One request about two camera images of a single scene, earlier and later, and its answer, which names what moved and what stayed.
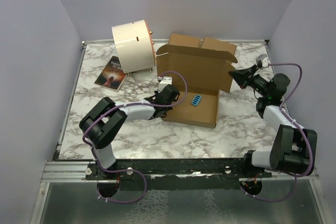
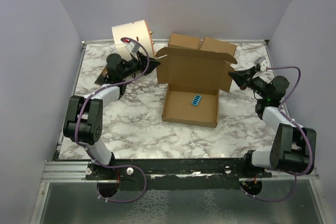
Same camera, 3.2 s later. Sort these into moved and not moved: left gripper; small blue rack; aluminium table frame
Moved: left gripper
Not moved: aluminium table frame; small blue rack
